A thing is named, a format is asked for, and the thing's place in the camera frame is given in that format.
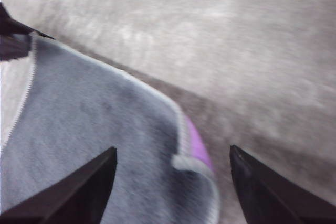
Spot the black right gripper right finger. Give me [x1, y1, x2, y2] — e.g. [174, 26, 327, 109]
[229, 144, 336, 224]

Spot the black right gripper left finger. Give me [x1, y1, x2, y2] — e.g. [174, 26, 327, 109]
[0, 146, 118, 224]

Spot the purple towel with grey hem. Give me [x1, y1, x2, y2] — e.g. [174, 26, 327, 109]
[0, 34, 222, 224]

